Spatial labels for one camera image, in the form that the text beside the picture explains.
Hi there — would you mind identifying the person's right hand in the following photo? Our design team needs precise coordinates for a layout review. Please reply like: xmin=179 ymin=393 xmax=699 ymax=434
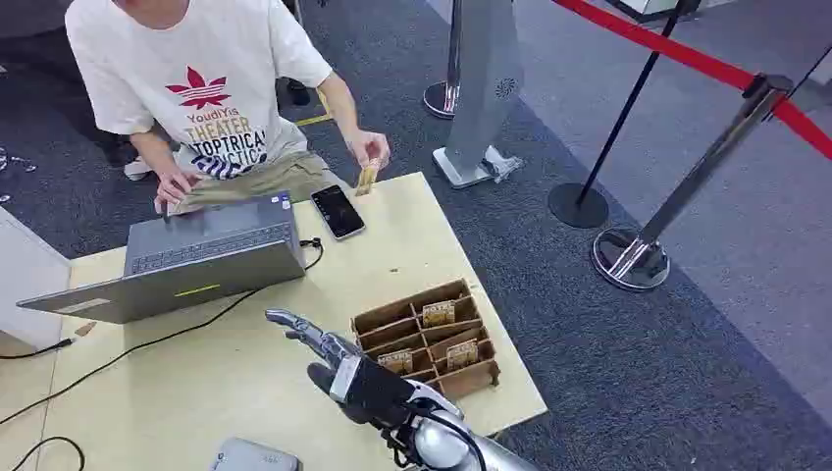
xmin=153 ymin=170 xmax=203 ymax=215

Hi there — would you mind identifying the yellow floor tape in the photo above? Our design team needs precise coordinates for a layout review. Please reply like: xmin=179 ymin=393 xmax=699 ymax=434
xmin=294 ymin=89 xmax=335 ymax=129

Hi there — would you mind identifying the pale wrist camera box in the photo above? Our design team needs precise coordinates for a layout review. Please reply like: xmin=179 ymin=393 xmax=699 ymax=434
xmin=207 ymin=437 xmax=302 ymax=471

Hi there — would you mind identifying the black laptop cable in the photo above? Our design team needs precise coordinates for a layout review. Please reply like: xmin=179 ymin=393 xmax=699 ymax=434
xmin=0 ymin=236 xmax=325 ymax=428

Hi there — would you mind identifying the white machine base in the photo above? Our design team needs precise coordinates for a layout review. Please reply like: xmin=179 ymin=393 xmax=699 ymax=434
xmin=607 ymin=0 xmax=704 ymax=24

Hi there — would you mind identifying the wooden card box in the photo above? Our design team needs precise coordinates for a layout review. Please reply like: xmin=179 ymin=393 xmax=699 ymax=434
xmin=350 ymin=278 xmax=502 ymax=402

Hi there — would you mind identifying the black barrier post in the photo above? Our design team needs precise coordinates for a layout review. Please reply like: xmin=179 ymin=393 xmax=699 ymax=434
xmin=546 ymin=0 xmax=692 ymax=231

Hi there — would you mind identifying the black cable with plug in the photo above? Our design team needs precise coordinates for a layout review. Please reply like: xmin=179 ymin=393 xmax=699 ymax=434
xmin=0 ymin=337 xmax=75 ymax=361

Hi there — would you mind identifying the person's left hand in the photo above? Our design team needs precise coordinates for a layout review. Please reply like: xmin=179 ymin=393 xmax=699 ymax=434
xmin=345 ymin=130 xmax=392 ymax=173

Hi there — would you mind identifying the grey laptop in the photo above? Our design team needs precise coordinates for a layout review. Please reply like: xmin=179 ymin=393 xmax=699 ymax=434
xmin=16 ymin=189 xmax=307 ymax=326

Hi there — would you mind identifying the chrome barrier post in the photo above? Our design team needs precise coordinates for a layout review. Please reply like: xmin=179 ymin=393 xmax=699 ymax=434
xmin=422 ymin=0 xmax=465 ymax=122
xmin=589 ymin=73 xmax=797 ymax=293

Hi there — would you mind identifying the black smartphone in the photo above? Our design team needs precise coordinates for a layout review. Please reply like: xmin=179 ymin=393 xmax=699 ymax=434
xmin=309 ymin=184 xmax=367 ymax=241

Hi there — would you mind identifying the red barrier belt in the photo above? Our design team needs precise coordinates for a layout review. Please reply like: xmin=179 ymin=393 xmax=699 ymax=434
xmin=552 ymin=0 xmax=832 ymax=163

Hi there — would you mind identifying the person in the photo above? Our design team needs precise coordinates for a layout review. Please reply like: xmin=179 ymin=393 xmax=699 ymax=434
xmin=63 ymin=0 xmax=392 ymax=217
xmin=431 ymin=0 xmax=527 ymax=191

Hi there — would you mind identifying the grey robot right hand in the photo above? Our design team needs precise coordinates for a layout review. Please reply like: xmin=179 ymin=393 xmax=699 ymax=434
xmin=265 ymin=307 xmax=464 ymax=431

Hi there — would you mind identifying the white cabinet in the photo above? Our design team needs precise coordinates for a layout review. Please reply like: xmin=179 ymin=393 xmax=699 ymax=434
xmin=0 ymin=205 xmax=72 ymax=353

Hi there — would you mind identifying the black looped cable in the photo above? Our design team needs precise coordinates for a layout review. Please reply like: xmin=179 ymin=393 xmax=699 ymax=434
xmin=9 ymin=436 xmax=86 ymax=471

